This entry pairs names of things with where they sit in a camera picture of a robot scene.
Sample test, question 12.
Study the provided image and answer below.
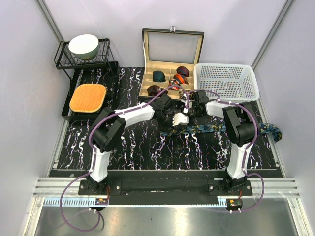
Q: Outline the blue patterned necktie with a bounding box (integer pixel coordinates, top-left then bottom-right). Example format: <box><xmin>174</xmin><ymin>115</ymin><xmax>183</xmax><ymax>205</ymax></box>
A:
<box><xmin>160</xmin><ymin>123</ymin><xmax>283</xmax><ymax>142</ymax></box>

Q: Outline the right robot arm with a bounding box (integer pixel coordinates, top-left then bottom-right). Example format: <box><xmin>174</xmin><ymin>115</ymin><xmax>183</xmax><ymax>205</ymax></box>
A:
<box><xmin>191</xmin><ymin>89</ymin><xmax>259</xmax><ymax>195</ymax></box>

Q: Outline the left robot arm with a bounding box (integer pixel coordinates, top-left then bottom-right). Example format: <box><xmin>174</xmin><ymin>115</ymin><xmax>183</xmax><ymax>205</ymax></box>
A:
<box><xmin>86</xmin><ymin>94</ymin><xmax>175</xmax><ymax>195</ymax></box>

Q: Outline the beige floral rolled tie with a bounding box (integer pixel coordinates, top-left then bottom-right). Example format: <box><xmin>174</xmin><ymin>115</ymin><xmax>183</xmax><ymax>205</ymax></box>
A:
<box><xmin>179</xmin><ymin>89</ymin><xmax>194</xmax><ymax>100</ymax></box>

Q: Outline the dark red rolled tie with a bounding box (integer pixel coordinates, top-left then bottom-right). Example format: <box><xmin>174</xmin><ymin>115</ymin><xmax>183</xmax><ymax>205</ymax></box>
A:
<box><xmin>147</xmin><ymin>85</ymin><xmax>164</xmax><ymax>97</ymax></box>

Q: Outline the orange striped rolled tie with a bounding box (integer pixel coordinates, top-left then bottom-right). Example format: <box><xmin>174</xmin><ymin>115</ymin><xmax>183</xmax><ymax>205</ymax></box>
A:
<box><xmin>173</xmin><ymin>74</ymin><xmax>189</xmax><ymax>85</ymax></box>

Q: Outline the red floral rolled tie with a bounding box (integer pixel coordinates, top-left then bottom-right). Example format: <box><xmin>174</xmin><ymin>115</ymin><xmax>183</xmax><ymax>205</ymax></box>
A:
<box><xmin>168</xmin><ymin>79</ymin><xmax>181</xmax><ymax>91</ymax></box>

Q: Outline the maroon striped rolled tie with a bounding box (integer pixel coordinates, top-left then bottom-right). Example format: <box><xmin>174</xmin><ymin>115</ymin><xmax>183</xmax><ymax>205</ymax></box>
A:
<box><xmin>176</xmin><ymin>66</ymin><xmax>189</xmax><ymax>77</ymax></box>

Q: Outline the white plastic basket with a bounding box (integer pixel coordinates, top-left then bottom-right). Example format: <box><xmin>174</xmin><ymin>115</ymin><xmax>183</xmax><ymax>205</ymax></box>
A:
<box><xmin>193</xmin><ymin>63</ymin><xmax>259</xmax><ymax>103</ymax></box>

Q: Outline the dark green rolled tie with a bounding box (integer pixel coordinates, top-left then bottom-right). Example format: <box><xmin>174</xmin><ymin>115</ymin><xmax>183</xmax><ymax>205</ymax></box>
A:
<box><xmin>153</xmin><ymin>70</ymin><xmax>166</xmax><ymax>83</ymax></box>

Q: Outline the black tie storage box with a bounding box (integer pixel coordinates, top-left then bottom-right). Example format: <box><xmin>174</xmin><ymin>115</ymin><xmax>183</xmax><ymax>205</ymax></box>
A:
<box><xmin>138</xmin><ymin>27</ymin><xmax>204</xmax><ymax>102</ymax></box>

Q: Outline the black tray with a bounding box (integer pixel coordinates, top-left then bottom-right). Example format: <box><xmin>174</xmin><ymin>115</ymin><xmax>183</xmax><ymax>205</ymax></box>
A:
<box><xmin>62</xmin><ymin>62</ymin><xmax>120</xmax><ymax>121</ymax></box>

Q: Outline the white green bowl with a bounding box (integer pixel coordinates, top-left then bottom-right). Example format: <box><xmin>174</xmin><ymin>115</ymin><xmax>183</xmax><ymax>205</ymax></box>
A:
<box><xmin>68</xmin><ymin>34</ymin><xmax>99</xmax><ymax>60</ymax></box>

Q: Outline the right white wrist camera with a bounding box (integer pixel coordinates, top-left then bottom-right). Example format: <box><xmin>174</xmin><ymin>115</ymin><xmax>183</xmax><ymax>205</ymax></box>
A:
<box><xmin>180</xmin><ymin>94</ymin><xmax>194</xmax><ymax>108</ymax></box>

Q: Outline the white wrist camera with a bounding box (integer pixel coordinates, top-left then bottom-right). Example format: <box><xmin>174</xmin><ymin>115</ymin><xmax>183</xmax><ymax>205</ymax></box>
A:
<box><xmin>172</xmin><ymin>108</ymin><xmax>189</xmax><ymax>126</ymax></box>
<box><xmin>180</xmin><ymin>94</ymin><xmax>194</xmax><ymax>108</ymax></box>

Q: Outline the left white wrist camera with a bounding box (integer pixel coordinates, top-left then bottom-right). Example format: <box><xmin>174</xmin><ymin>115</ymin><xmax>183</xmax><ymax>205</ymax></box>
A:
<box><xmin>172</xmin><ymin>108</ymin><xmax>189</xmax><ymax>126</ymax></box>

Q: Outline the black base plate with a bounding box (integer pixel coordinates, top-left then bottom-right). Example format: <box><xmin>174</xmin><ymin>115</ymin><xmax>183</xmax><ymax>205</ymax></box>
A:
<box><xmin>78</xmin><ymin>170</ymin><xmax>253</xmax><ymax>207</ymax></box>

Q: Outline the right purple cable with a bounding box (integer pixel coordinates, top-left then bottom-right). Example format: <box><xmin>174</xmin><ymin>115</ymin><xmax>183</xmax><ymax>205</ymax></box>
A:
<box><xmin>204</xmin><ymin>90</ymin><xmax>265</xmax><ymax>213</ymax></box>

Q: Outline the purple cable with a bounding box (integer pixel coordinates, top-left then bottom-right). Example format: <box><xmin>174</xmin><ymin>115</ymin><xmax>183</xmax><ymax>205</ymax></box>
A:
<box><xmin>204</xmin><ymin>90</ymin><xmax>265</xmax><ymax>213</ymax></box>
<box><xmin>59</xmin><ymin>85</ymin><xmax>191</xmax><ymax>233</ymax></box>

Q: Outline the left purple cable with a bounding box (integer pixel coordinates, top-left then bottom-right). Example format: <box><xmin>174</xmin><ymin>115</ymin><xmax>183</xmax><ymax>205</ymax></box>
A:
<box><xmin>59</xmin><ymin>85</ymin><xmax>191</xmax><ymax>233</ymax></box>

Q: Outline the black wire dish rack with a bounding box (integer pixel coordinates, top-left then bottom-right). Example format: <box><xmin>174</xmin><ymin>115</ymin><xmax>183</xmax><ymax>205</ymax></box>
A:
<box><xmin>54</xmin><ymin>38</ymin><xmax>113</xmax><ymax>70</ymax></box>

